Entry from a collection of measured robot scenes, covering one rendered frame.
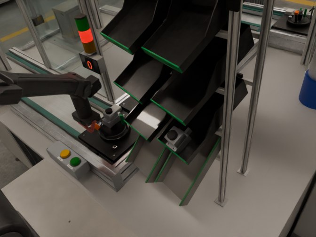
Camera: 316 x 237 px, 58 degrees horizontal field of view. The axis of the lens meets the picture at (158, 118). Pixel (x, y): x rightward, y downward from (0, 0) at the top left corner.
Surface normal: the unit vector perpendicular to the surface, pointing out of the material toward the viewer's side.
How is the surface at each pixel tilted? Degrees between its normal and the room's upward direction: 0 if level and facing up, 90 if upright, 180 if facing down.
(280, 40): 90
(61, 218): 0
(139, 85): 25
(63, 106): 0
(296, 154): 0
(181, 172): 45
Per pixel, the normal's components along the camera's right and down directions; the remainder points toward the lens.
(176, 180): -0.62, -0.16
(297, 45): -0.64, 0.57
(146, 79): -0.43, -0.44
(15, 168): -0.11, -0.72
